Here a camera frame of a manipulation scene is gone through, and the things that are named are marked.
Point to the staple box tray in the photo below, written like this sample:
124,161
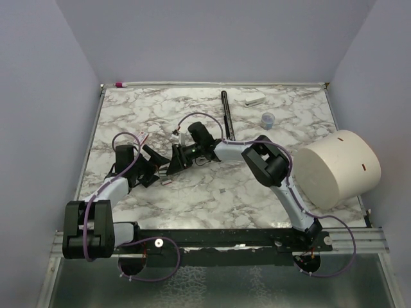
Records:
164,178

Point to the red white staple box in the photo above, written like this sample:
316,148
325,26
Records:
142,137

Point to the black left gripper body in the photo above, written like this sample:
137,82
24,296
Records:
141,167

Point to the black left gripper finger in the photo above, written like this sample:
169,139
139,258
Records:
148,180
155,161

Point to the clear tub of clips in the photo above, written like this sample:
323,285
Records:
267,121

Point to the white stapler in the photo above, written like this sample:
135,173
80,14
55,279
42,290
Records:
256,99

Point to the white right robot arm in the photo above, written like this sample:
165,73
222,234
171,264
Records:
268,162

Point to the pink capped white tube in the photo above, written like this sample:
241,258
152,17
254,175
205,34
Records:
121,85

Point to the large white paper roll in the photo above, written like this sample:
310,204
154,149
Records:
335,168

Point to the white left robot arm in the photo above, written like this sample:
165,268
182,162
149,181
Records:
89,231

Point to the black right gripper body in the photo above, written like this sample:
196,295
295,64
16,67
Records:
191,153

